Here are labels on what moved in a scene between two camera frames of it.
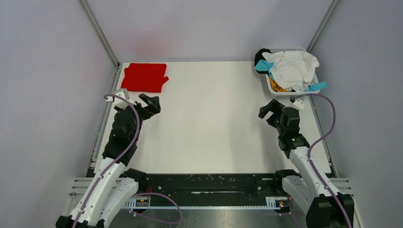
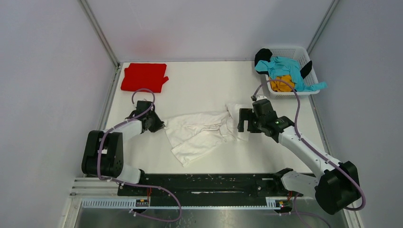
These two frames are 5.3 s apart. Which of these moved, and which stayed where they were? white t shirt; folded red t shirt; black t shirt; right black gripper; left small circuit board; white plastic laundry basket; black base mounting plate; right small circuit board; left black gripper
Moved: left black gripper; right black gripper; white t shirt
Stayed: black t shirt; left small circuit board; black base mounting plate; white plastic laundry basket; right small circuit board; folded red t shirt
